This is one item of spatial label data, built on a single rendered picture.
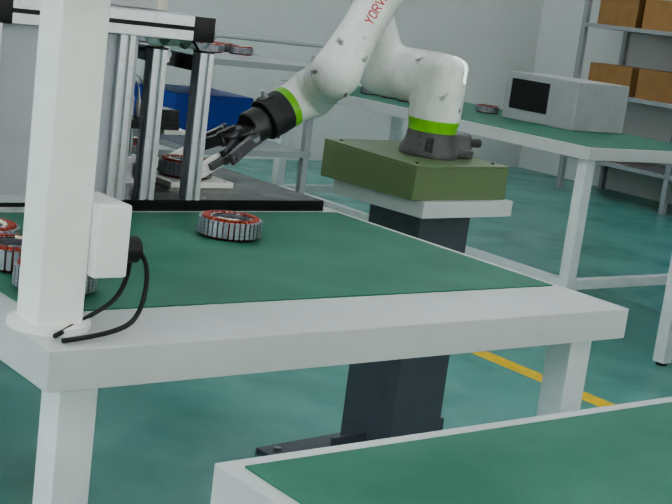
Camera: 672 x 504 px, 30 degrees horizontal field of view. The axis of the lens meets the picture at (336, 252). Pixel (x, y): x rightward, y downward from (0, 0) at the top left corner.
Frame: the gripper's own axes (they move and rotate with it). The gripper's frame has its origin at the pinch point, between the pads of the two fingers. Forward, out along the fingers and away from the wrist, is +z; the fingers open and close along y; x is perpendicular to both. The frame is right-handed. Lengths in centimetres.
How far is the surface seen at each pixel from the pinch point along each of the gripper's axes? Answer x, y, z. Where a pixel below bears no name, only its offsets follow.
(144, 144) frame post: -16.8, 20.3, 15.5
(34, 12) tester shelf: -48, 22, 26
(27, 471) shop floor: 64, -37, 50
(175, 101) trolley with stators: 79, -243, -115
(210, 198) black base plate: 0.5, 18.4, 6.1
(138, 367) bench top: -24, 98, 59
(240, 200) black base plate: 3.5, 19.9, 0.8
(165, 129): -10.6, 3.5, 3.0
